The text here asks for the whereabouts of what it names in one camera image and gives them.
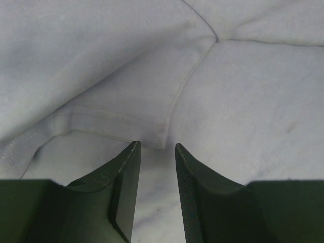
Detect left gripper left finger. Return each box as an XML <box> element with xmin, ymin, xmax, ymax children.
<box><xmin>26</xmin><ymin>141</ymin><xmax>141</xmax><ymax>242</ymax></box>

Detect purple t shirt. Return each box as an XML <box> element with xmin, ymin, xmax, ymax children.
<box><xmin>1</xmin><ymin>1</ymin><xmax>323</xmax><ymax>242</ymax></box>

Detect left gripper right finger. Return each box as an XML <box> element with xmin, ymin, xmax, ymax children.
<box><xmin>175</xmin><ymin>144</ymin><xmax>299</xmax><ymax>242</ymax></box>

